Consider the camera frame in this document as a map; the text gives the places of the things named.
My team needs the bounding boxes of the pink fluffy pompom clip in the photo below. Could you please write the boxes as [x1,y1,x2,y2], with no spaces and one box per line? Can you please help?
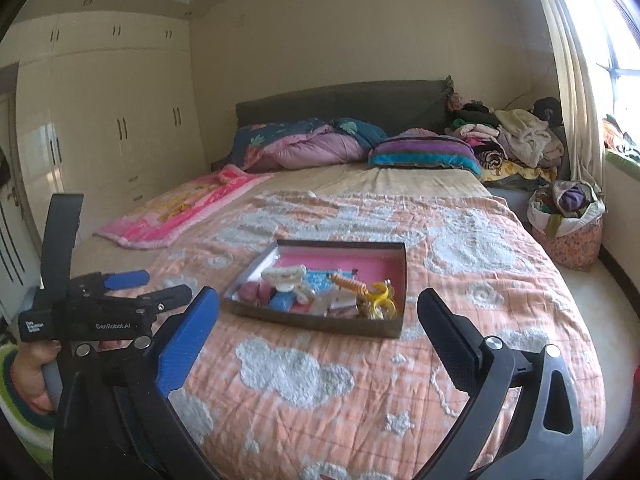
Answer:
[238,281,272,307]

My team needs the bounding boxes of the blue small box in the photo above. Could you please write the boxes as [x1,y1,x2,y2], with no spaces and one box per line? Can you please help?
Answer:
[268,292,297,312]

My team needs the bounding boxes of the cream hair claw clip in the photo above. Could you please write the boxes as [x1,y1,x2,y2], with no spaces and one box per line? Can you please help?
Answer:
[262,264,316,304]

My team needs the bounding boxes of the orange spiral hair tie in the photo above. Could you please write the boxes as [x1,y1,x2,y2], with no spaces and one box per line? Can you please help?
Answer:
[328,271,371,297]

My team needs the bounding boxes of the clear plastic box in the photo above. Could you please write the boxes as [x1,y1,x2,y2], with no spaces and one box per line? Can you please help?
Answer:
[309,289,357,316]

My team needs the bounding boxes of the green striped left sleeve forearm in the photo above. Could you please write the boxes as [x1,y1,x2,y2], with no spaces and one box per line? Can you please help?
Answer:
[1,344,55,479]

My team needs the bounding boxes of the person's left hand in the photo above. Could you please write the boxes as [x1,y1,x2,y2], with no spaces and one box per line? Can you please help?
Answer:
[10,340,62,414]

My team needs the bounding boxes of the pink cartoon blanket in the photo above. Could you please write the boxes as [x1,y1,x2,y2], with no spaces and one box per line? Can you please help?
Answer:
[96,164,273,250]

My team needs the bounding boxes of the peach cloud pattern quilt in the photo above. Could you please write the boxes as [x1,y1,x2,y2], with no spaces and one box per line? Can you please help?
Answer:
[100,191,605,479]

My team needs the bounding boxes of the brown tray with pink lining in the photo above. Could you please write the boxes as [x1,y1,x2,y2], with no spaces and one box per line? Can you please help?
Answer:
[224,240,407,339]

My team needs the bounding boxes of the blue booklet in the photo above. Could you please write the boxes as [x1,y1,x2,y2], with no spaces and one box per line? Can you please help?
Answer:
[306,270,352,295]

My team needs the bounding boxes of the floral fabric basket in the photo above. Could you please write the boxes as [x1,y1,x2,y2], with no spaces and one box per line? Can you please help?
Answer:
[526,180,606,271]

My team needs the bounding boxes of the cream wardrobe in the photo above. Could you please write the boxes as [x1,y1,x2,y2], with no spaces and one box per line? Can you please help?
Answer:
[1,11,208,240]

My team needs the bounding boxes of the purple and teal folded duvet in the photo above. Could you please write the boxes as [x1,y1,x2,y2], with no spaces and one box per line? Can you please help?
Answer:
[229,117,388,172]

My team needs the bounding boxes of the striped purple teal pillow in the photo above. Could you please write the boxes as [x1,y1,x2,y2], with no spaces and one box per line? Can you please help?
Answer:
[368,132,482,179]

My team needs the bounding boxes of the pile of clothes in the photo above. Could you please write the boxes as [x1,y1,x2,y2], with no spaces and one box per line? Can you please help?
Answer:
[446,93,570,191]

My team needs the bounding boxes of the cream curtain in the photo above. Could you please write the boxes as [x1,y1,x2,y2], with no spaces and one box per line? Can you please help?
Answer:
[540,0,608,188]

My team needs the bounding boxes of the dark grey headboard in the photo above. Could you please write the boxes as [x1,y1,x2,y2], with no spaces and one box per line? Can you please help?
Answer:
[235,77,454,136]

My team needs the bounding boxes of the window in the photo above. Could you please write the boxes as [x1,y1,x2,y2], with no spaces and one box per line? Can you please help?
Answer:
[576,0,639,162]

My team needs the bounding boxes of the yellow ring toy in bag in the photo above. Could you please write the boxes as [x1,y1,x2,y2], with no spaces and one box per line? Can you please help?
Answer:
[357,280,398,321]

